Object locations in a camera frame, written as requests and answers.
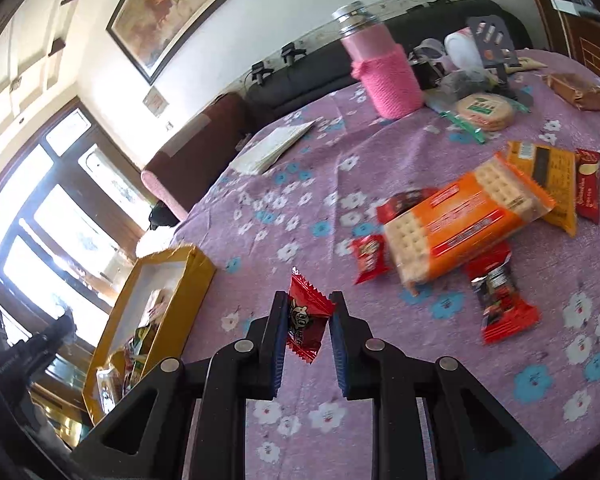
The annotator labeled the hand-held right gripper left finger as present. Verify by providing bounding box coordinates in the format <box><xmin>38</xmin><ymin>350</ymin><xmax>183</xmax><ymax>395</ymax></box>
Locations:
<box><xmin>70</xmin><ymin>290</ymin><xmax>288</xmax><ymax>480</ymax></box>

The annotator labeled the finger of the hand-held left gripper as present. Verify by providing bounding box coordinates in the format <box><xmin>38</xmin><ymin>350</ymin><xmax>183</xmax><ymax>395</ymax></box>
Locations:
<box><xmin>7</xmin><ymin>309</ymin><xmax>77</xmax><ymax>393</ymax></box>

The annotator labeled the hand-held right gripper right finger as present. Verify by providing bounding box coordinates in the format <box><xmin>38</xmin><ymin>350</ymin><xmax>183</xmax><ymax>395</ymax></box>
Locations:
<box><xmin>328</xmin><ymin>290</ymin><xmax>563</xmax><ymax>480</ymax></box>

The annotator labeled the red zigzag-edged candy packet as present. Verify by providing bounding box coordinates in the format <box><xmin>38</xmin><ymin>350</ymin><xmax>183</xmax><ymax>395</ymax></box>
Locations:
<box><xmin>285</xmin><ymin>266</ymin><xmax>337</xmax><ymax>363</ymax></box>

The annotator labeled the yellow cardboard box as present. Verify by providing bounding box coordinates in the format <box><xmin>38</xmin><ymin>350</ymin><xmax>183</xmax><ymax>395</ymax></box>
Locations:
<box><xmin>81</xmin><ymin>244</ymin><xmax>217</xmax><ymax>426</ymax></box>

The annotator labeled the small red candy packet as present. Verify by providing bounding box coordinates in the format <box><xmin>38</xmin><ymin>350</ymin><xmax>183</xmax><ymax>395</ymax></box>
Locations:
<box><xmin>350</xmin><ymin>234</ymin><xmax>392</xmax><ymax>286</ymax></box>

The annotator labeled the green pea snack packet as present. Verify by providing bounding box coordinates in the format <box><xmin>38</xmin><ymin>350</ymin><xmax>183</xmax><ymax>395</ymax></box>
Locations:
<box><xmin>126</xmin><ymin>326</ymin><xmax>154</xmax><ymax>392</ymax></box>

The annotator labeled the wooden framed window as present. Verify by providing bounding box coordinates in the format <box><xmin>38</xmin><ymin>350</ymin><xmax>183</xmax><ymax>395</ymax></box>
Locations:
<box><xmin>0</xmin><ymin>100</ymin><xmax>156</xmax><ymax>356</ymax></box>

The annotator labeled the dark red candy packet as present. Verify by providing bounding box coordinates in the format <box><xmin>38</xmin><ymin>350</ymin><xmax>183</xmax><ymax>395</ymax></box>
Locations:
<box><xmin>377</xmin><ymin>187</ymin><xmax>438</xmax><ymax>223</ymax></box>

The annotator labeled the red and black snack packet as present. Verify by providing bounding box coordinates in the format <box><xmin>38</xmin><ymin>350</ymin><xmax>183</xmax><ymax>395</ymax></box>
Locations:
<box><xmin>464</xmin><ymin>242</ymin><xmax>541</xmax><ymax>345</ymax></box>

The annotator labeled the orange soda cracker packet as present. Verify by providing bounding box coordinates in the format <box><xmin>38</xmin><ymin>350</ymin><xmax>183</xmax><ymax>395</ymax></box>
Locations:
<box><xmin>377</xmin><ymin>152</ymin><xmax>557</xmax><ymax>296</ymax></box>

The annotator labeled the stack of white paper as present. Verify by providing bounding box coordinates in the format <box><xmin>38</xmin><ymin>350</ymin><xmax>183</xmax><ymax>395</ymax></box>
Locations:
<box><xmin>230</xmin><ymin>120</ymin><xmax>317</xmax><ymax>176</ymax></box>

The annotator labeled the brown cushioned chair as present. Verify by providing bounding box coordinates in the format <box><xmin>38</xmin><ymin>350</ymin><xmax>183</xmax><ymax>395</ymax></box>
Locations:
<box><xmin>141</xmin><ymin>92</ymin><xmax>253</xmax><ymax>222</ymax></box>

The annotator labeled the purple floral tablecloth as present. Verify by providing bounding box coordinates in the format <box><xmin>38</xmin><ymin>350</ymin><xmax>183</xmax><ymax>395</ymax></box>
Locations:
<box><xmin>172</xmin><ymin>47</ymin><xmax>600</xmax><ymax>480</ymax></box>

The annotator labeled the black sofa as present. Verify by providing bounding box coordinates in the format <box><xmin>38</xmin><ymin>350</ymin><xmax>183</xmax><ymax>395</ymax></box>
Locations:
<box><xmin>244</xmin><ymin>0</ymin><xmax>533</xmax><ymax>126</ymax></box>

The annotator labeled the yellow packet with black label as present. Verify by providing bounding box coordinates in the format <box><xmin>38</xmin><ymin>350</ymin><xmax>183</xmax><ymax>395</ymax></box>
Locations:
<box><xmin>505</xmin><ymin>140</ymin><xmax>579</xmax><ymax>238</ymax></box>

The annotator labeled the pink thermos with knitted sleeve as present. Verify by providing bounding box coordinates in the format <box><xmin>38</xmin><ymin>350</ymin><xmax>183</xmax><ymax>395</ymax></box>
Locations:
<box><xmin>331</xmin><ymin>2</ymin><xmax>425</xmax><ymax>120</ymax></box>

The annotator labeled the green-edged biscuit packet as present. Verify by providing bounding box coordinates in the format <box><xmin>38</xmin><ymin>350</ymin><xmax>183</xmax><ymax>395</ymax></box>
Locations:
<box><xmin>440</xmin><ymin>91</ymin><xmax>528</xmax><ymax>145</ymax></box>

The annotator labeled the grey crumpled packet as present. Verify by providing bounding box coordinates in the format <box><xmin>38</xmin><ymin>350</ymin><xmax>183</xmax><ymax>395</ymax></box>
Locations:
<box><xmin>437</xmin><ymin>69</ymin><xmax>491</xmax><ymax>101</ymax></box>

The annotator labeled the red wafer packet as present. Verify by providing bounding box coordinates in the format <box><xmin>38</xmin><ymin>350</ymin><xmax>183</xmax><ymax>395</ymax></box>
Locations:
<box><xmin>574</xmin><ymin>147</ymin><xmax>600</xmax><ymax>225</ymax></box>

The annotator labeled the clear glass mug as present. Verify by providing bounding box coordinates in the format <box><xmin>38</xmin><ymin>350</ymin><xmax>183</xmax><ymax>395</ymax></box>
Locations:
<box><xmin>411</xmin><ymin>39</ymin><xmax>447</xmax><ymax>62</ymax></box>

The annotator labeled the white cup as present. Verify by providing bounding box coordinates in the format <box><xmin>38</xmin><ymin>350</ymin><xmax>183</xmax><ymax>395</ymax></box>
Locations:
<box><xmin>444</xmin><ymin>30</ymin><xmax>486</xmax><ymax>72</ymax></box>

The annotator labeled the grey phone stand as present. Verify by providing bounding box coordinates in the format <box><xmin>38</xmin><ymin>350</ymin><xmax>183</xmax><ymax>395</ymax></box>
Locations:
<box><xmin>467</xmin><ymin>15</ymin><xmax>522</xmax><ymax>86</ymax></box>

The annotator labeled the brown snack packet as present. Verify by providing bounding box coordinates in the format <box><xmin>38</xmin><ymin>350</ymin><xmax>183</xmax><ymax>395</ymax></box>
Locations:
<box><xmin>542</xmin><ymin>72</ymin><xmax>600</xmax><ymax>112</ymax></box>

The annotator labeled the brown wooden cabinet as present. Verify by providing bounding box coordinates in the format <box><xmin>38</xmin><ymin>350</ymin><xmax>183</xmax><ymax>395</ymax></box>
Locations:
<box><xmin>520</xmin><ymin>0</ymin><xmax>600</xmax><ymax>91</ymax></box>

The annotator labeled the small wall plaque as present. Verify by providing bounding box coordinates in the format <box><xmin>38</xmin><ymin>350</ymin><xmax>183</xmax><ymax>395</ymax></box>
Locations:
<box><xmin>144</xmin><ymin>87</ymin><xmax>170</xmax><ymax>116</ymax></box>

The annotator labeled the framed wall painting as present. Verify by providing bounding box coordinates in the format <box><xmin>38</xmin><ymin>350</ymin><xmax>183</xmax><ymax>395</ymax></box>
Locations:
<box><xmin>106</xmin><ymin>0</ymin><xmax>281</xmax><ymax>86</ymax></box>

